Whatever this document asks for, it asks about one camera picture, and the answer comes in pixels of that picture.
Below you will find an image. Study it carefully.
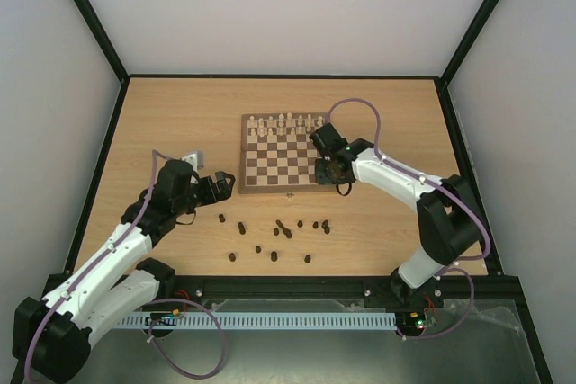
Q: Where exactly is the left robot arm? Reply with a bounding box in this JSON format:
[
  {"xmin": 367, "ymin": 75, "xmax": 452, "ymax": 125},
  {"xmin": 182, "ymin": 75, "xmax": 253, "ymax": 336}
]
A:
[{"xmin": 12, "ymin": 159, "xmax": 235, "ymax": 383}]

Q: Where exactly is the light blue cable duct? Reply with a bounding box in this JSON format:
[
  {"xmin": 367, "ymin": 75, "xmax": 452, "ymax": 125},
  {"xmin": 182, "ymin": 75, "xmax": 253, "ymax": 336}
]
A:
[{"xmin": 115, "ymin": 312, "xmax": 397, "ymax": 331}]

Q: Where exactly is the dark knight piece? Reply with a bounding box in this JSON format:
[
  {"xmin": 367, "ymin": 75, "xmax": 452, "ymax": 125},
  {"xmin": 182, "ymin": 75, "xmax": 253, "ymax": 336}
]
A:
[{"xmin": 321, "ymin": 219, "xmax": 330, "ymax": 234}]

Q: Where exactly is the black aluminium frame rail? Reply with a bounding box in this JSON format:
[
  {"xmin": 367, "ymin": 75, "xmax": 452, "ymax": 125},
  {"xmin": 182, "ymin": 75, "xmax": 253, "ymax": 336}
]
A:
[{"xmin": 44, "ymin": 273, "xmax": 523, "ymax": 308}]

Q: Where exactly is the dark tall piece left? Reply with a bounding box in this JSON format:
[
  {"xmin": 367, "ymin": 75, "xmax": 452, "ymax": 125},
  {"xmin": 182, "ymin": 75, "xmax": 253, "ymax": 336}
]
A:
[{"xmin": 238, "ymin": 222, "xmax": 247, "ymax": 235}]

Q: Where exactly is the purple cable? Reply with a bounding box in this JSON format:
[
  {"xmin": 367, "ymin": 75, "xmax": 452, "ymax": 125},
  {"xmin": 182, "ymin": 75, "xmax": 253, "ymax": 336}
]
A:
[
  {"xmin": 328, "ymin": 98, "xmax": 491, "ymax": 341},
  {"xmin": 24, "ymin": 149, "xmax": 227, "ymax": 380}
]

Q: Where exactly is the white chess pieces row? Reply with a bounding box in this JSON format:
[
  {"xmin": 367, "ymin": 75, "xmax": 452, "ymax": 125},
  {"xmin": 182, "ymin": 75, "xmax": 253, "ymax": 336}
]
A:
[{"xmin": 241, "ymin": 112, "xmax": 327, "ymax": 143}]

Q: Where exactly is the wooden chess board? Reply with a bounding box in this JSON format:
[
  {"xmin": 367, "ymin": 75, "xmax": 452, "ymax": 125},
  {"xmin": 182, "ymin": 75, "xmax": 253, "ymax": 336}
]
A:
[{"xmin": 238, "ymin": 128, "xmax": 331, "ymax": 194}]

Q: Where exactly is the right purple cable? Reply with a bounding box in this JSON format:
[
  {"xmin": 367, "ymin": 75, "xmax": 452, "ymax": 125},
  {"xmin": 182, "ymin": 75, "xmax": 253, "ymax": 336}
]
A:
[{"xmin": 328, "ymin": 98, "xmax": 491, "ymax": 341}]

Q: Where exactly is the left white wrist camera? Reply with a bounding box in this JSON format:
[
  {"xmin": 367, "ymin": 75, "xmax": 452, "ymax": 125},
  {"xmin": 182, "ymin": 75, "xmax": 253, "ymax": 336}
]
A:
[{"xmin": 182, "ymin": 151, "xmax": 204, "ymax": 169}]

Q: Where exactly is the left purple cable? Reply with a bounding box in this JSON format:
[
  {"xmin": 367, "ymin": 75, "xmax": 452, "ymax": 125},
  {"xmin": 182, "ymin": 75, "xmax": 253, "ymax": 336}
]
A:
[{"xmin": 24, "ymin": 149, "xmax": 227, "ymax": 380}]

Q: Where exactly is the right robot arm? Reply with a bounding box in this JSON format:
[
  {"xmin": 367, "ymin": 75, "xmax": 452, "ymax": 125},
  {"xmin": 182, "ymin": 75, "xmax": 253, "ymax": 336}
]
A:
[{"xmin": 310, "ymin": 123, "xmax": 491, "ymax": 305}]

